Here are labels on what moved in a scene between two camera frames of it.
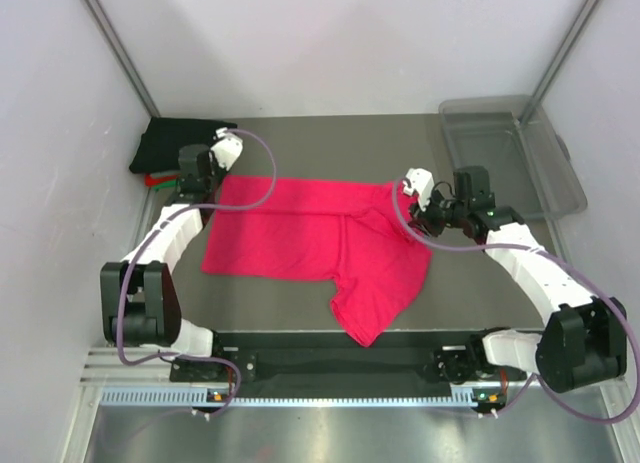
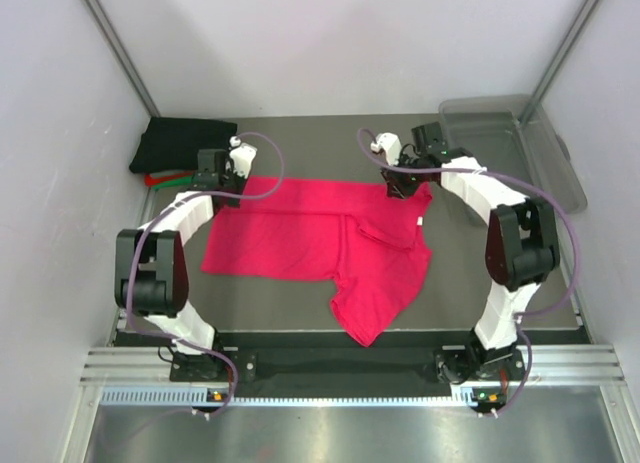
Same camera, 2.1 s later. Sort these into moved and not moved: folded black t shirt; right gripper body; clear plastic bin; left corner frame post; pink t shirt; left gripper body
Moved: right gripper body; left gripper body
Not moved: left corner frame post; pink t shirt; clear plastic bin; folded black t shirt
